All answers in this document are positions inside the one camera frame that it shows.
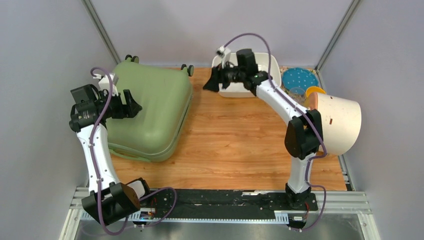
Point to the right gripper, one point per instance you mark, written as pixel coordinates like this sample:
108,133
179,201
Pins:
217,77

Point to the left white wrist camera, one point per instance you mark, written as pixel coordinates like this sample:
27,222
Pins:
104,83

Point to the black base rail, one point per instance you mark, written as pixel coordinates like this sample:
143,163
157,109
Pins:
223,204

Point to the white plastic tub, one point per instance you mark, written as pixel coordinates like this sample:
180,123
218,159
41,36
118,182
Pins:
237,90

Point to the green hard-shell suitcase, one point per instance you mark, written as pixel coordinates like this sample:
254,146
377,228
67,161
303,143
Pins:
165,96

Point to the cream cylindrical container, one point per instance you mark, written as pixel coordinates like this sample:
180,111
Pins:
341,121

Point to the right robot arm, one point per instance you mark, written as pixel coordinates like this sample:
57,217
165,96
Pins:
304,132

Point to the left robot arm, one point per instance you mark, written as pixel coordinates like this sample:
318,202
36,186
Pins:
109,199

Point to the clear drinking glass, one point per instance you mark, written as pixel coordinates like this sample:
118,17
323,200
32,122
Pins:
298,95

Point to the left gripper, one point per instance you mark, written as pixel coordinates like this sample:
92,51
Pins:
130,110

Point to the blue dotted plate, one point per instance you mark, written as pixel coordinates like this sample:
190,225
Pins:
297,77

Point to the yellow bowl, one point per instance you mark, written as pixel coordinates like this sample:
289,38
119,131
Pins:
314,89

